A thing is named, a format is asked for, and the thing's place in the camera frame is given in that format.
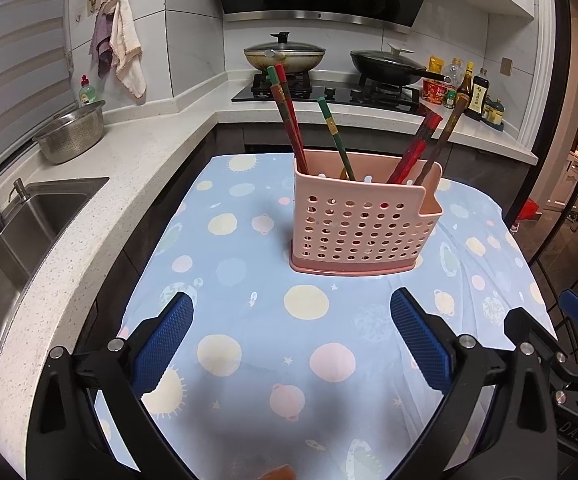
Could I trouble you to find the clear plastic bottle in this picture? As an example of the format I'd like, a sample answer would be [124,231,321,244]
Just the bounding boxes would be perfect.
[445,57,462,92]

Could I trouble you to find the red instant noodle cup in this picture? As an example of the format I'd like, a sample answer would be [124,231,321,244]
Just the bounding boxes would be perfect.
[421,80,450,106]

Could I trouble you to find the green seasoning container set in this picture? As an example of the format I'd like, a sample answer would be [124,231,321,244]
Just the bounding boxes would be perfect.
[483,95,506,128]

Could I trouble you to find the glass wok lid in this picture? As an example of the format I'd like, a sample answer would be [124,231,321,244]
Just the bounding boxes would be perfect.
[244,31,327,58]

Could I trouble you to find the blue planet print tablecloth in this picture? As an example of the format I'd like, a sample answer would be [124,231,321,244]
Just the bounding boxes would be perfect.
[94,152,557,480]

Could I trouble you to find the black frying pan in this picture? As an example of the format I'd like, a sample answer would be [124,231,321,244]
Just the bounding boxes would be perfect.
[350,50,451,87]

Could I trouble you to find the dark brown chopstick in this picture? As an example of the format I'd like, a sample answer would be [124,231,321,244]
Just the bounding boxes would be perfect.
[421,95,469,186]

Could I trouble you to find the black gas stove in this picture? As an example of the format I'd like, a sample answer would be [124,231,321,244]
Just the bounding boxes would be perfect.
[231,72,422,113]

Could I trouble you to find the green chopstick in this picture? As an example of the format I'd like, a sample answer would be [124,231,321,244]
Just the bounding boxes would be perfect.
[317,96,357,182]
[265,65,304,171]

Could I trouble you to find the brown sauce bottle yellow label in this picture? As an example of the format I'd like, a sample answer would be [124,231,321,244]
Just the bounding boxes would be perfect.
[455,62,475,108]

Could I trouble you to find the cream wok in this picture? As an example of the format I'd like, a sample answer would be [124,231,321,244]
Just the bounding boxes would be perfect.
[245,52,326,75]

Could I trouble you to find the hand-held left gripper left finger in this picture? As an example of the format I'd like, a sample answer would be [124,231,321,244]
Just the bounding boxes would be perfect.
[26,291,207,480]

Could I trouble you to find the dark soy sauce bottle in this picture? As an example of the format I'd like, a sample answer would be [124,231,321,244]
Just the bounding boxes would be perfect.
[466,67,490,121]

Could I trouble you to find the green dish soap bottle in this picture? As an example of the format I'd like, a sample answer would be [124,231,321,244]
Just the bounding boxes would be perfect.
[79,75,98,107]

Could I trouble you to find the metal colander bowl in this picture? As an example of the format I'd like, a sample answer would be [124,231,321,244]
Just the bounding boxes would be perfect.
[32,100,107,165]

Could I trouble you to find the white hanging towel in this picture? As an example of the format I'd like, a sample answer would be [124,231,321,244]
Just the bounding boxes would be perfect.
[106,0,147,100]

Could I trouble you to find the white speckled kitchen counter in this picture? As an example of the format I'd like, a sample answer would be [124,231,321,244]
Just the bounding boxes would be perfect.
[0,67,540,480]

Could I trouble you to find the stainless steel sink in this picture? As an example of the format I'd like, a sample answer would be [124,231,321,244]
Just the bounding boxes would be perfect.
[0,176,110,411]

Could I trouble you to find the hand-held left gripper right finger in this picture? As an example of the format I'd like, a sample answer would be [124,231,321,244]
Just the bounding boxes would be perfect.
[390,287,562,480]

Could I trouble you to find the dark maroon chopstick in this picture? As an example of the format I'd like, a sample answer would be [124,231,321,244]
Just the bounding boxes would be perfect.
[270,85,306,175]

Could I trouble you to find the purple dishcloth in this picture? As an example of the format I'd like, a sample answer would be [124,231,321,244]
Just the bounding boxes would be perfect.
[89,2,120,78]

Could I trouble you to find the red object beside door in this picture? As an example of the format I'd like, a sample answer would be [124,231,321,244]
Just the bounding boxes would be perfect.
[512,197,542,223]

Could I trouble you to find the pink perforated utensil holder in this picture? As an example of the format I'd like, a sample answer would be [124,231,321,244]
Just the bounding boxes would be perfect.
[289,149,444,276]

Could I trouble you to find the white zebra window blind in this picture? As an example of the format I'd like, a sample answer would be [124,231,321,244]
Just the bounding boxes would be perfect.
[0,0,72,196]

